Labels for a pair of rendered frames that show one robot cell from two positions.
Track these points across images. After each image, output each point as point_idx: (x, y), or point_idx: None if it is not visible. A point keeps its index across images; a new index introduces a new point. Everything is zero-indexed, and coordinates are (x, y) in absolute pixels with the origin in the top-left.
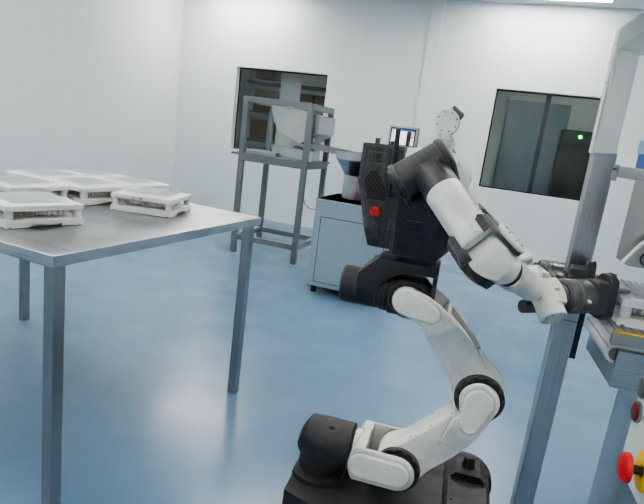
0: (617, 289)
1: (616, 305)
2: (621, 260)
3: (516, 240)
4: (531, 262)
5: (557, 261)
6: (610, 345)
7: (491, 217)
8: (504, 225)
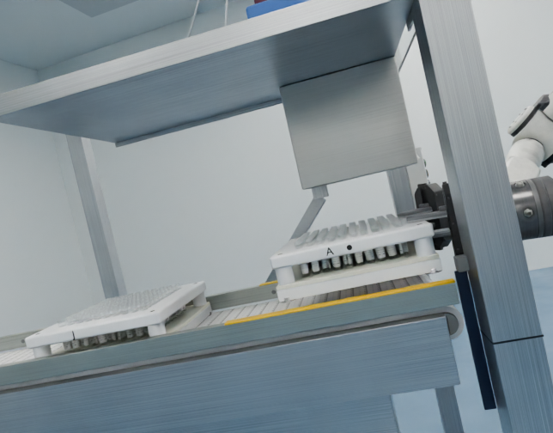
0: (416, 203)
1: (412, 245)
2: (418, 156)
3: (514, 121)
4: None
5: (516, 182)
6: (425, 274)
7: (541, 98)
8: (527, 106)
